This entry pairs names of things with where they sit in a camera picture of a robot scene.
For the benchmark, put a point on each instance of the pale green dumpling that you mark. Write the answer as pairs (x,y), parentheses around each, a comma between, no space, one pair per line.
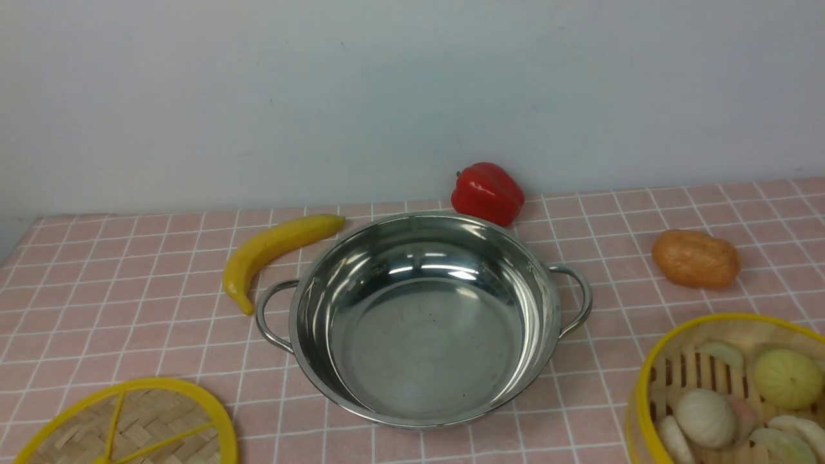
(725,353)

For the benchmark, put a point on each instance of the red bell pepper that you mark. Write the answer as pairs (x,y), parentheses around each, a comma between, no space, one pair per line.
(486,191)

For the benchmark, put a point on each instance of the white dumpling at edge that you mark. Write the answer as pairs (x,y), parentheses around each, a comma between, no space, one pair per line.
(674,442)

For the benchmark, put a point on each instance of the yellow bamboo steamer basket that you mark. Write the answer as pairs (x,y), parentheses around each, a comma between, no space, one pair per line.
(676,365)

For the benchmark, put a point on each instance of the yellow bamboo steamer lid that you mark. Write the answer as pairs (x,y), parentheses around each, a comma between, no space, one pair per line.
(147,420)

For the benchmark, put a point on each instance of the pink dumpling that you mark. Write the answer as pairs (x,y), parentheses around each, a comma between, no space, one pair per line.
(746,418)

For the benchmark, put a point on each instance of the stainless steel pot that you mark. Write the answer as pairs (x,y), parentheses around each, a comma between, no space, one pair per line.
(424,320)

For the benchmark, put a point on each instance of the white round bun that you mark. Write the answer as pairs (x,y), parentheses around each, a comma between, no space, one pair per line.
(706,418)

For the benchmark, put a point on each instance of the yellow plastic banana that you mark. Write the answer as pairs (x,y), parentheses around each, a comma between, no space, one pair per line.
(255,253)

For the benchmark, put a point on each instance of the orange potato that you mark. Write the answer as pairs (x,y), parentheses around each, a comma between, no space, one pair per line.
(695,259)

